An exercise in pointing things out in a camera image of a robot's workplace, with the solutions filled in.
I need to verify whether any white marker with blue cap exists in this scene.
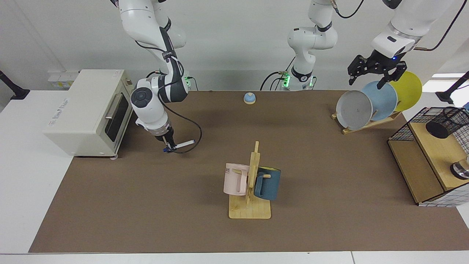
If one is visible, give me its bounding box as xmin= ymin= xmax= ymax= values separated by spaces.
xmin=165 ymin=140 xmax=196 ymax=152

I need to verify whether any black mesh pen holder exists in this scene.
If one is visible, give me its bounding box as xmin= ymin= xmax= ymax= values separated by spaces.
xmin=425 ymin=107 xmax=469 ymax=139

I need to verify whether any light blue plate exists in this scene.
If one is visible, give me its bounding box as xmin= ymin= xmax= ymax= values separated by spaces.
xmin=361 ymin=81 xmax=398 ymax=121

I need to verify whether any yellow plate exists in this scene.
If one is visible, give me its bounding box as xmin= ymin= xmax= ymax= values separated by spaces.
xmin=385 ymin=71 xmax=423 ymax=112

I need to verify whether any grey plate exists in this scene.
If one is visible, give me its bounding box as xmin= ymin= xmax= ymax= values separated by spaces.
xmin=336 ymin=90 xmax=373 ymax=131

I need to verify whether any wooden plate rack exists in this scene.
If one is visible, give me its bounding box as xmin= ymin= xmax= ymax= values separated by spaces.
xmin=331 ymin=110 xmax=403 ymax=135

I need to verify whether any brown table cloth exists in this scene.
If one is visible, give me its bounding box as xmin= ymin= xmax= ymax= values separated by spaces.
xmin=29 ymin=91 xmax=469 ymax=253

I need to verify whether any pink mug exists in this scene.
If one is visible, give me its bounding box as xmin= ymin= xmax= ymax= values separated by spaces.
xmin=223 ymin=163 xmax=250 ymax=197

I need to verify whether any pale toaster oven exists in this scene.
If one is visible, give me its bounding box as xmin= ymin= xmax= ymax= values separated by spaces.
xmin=42 ymin=69 xmax=139 ymax=159

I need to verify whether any wooden cup stand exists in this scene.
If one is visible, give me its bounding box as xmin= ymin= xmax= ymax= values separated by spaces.
xmin=229 ymin=141 xmax=272 ymax=220

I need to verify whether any dark blue mug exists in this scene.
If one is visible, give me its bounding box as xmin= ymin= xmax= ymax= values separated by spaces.
xmin=253 ymin=166 xmax=282 ymax=201

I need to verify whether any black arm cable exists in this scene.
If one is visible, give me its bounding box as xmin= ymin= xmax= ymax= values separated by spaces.
xmin=332 ymin=0 xmax=469 ymax=52
xmin=135 ymin=37 xmax=203 ymax=154

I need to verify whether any black camera stand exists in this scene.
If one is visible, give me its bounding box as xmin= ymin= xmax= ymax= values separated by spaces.
xmin=435 ymin=71 xmax=469 ymax=104
xmin=0 ymin=70 xmax=30 ymax=100

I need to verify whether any wire basket with wooden floor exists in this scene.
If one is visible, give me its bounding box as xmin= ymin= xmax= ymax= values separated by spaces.
xmin=388 ymin=106 xmax=469 ymax=208

